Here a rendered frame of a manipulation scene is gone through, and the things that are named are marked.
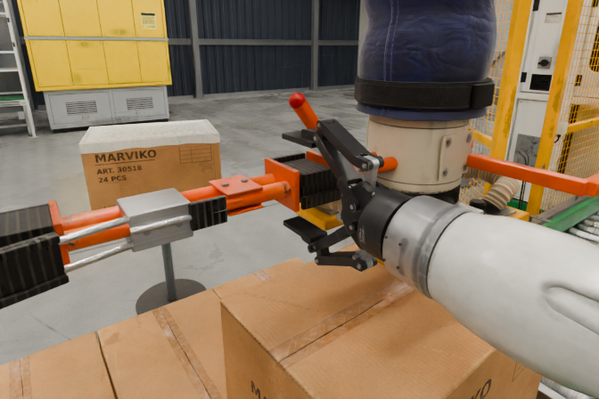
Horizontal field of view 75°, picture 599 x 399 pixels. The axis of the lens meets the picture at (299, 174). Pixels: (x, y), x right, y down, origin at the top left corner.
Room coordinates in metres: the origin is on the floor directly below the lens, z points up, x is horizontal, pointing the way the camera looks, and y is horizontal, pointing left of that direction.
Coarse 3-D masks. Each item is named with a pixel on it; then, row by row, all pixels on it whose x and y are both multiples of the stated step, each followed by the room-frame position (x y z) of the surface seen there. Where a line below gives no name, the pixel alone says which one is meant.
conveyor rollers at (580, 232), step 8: (592, 216) 1.91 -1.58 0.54; (576, 224) 1.82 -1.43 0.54; (584, 224) 1.80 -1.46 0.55; (592, 224) 1.83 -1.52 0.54; (568, 232) 1.75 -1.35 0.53; (576, 232) 1.73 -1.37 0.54; (584, 232) 1.72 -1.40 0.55; (592, 232) 1.75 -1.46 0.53; (592, 240) 1.67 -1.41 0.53; (544, 384) 0.84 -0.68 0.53; (552, 384) 0.83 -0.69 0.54; (560, 392) 0.81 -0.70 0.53; (568, 392) 0.80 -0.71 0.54; (576, 392) 0.79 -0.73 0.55
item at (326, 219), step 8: (312, 208) 0.69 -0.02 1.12; (320, 208) 0.68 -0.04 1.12; (304, 216) 0.68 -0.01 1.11; (312, 216) 0.66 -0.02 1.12; (320, 216) 0.65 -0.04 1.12; (328, 216) 0.65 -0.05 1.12; (336, 216) 0.65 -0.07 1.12; (320, 224) 0.64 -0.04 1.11; (328, 224) 0.63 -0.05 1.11; (336, 224) 0.64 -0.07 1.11
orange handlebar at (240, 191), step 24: (384, 168) 0.60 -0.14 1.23; (480, 168) 0.61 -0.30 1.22; (504, 168) 0.58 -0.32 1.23; (528, 168) 0.56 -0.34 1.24; (192, 192) 0.46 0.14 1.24; (216, 192) 0.48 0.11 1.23; (240, 192) 0.45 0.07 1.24; (264, 192) 0.47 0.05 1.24; (288, 192) 0.49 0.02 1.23; (576, 192) 0.50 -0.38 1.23; (72, 216) 0.39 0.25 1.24; (96, 216) 0.40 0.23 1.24; (120, 216) 0.41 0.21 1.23; (96, 240) 0.36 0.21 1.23
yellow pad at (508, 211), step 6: (480, 198) 0.74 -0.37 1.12; (468, 204) 0.69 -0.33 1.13; (474, 204) 0.64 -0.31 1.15; (480, 204) 0.64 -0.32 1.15; (486, 204) 0.64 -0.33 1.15; (486, 210) 0.66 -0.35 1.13; (492, 210) 0.66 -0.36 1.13; (498, 210) 0.66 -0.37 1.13; (504, 210) 0.66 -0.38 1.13; (510, 210) 0.66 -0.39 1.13; (516, 210) 0.67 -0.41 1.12; (510, 216) 0.65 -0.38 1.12; (516, 216) 0.65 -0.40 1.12; (522, 216) 0.65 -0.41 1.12; (528, 216) 0.66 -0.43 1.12
